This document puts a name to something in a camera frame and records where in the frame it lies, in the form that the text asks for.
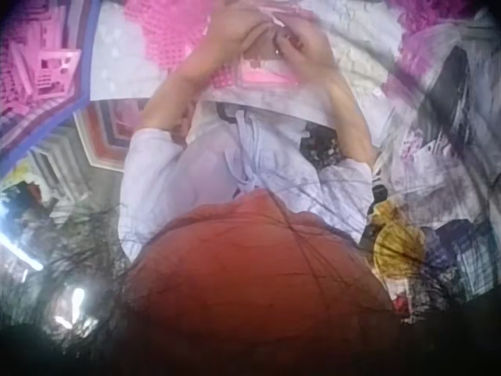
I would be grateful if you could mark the person's left hand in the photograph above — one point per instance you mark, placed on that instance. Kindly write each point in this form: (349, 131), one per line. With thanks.
(231, 35)

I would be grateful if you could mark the person's right hand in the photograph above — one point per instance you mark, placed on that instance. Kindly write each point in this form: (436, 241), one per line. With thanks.
(309, 51)

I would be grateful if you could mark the pink white cloth piece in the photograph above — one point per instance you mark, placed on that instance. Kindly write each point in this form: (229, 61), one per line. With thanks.
(276, 17)

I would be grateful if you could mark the white cloth with pink patch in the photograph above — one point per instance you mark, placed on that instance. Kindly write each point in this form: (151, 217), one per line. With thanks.
(270, 94)

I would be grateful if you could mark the pink patterned cloth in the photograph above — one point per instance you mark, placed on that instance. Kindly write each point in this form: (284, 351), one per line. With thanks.
(172, 31)

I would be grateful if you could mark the heap of clothes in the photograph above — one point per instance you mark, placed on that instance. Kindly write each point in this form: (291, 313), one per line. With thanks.
(434, 129)

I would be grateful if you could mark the striped woven mat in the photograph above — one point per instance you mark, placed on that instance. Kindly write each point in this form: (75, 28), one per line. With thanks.
(109, 133)

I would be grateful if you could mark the pink plastic basket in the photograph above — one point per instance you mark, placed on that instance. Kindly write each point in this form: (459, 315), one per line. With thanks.
(55, 74)

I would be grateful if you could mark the purple mat with blue edge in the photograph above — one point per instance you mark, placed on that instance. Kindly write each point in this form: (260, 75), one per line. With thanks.
(43, 58)

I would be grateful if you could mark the yellow round fan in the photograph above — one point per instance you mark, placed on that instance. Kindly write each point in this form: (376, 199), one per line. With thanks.
(397, 248)

